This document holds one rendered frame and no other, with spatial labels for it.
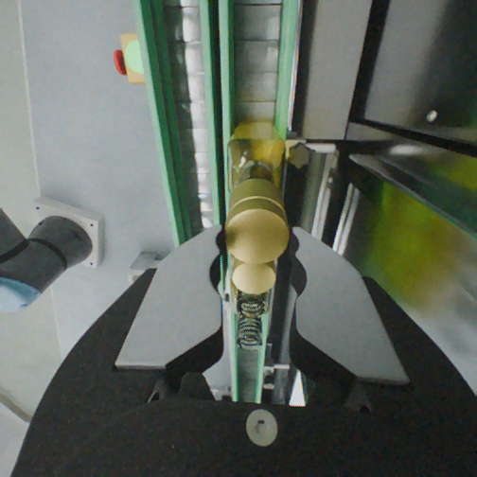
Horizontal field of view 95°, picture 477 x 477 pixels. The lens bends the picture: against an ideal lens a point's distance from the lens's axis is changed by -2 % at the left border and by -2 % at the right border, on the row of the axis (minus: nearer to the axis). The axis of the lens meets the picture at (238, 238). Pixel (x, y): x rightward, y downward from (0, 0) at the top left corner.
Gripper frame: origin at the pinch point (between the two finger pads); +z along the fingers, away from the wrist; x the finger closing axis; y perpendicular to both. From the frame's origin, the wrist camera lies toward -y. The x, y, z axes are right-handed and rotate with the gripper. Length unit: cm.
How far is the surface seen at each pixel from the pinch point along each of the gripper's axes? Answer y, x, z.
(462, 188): -0.9, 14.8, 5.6
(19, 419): 426, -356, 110
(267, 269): 4.7, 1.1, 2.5
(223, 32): -12.5, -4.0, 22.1
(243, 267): 4.7, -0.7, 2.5
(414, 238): 2.6, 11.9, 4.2
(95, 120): -2, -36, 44
